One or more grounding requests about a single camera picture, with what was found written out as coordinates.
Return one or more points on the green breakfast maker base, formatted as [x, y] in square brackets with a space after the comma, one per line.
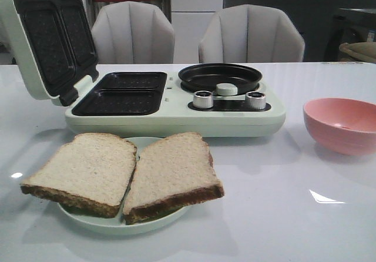
[152, 103]

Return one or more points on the black round frying pan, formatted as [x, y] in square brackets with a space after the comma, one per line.
[206, 76]

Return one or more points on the left grey upholstered chair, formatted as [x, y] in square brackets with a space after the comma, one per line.
[133, 33]

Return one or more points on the white cabinet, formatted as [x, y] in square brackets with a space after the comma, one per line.
[190, 19]

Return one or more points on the bread slice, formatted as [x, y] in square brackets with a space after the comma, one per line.
[171, 173]
[90, 173]

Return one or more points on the pink bowl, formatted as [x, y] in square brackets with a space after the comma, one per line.
[321, 116]

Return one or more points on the olive cushion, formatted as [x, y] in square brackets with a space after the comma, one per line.
[362, 51]

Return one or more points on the left silver control knob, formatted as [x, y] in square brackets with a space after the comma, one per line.
[203, 99]

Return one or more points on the silver control knob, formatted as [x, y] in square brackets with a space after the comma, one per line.
[203, 99]
[255, 100]

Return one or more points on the right grey upholstered chair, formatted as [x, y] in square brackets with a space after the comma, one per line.
[251, 33]

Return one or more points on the green round plate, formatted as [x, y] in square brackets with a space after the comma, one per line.
[116, 226]

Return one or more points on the grey upholstered chair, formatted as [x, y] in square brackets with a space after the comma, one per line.
[133, 33]
[251, 33]

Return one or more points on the green pan handle knob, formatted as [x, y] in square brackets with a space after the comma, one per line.
[226, 89]

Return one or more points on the green sandwich maker lid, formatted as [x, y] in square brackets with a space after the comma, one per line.
[53, 46]

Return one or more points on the dark kitchen counter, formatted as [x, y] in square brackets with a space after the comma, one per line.
[325, 24]

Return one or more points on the right silver control knob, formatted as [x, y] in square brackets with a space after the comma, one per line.
[255, 100]

